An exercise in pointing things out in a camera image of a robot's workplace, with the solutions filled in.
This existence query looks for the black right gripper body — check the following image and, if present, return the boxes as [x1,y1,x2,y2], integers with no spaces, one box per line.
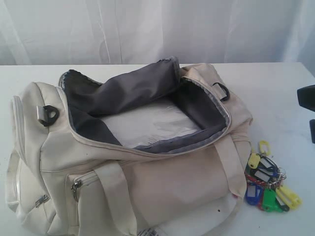
[297,85,315,144]

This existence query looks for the colourful key tag bunch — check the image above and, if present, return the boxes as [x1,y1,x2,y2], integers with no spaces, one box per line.
[245,140,302,213]

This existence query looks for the cream fabric duffel bag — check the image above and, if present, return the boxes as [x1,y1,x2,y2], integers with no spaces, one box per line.
[5,57,252,236]

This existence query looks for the clear plastic bag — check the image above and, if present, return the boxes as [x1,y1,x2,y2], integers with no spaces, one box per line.
[101,99,200,148]

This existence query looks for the white paper label tag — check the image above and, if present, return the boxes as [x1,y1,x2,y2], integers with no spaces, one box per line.
[137,224,168,236]

